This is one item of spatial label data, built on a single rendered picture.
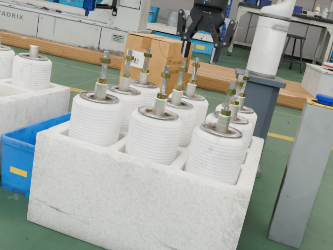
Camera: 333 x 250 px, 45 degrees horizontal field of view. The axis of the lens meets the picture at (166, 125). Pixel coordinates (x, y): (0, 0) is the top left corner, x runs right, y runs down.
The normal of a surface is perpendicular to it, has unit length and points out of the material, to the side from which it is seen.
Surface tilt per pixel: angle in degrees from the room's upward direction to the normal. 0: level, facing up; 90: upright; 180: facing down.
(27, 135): 88
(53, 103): 90
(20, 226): 0
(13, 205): 0
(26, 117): 90
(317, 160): 90
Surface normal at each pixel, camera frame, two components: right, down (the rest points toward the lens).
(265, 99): -0.14, 0.24
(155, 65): -0.46, 0.15
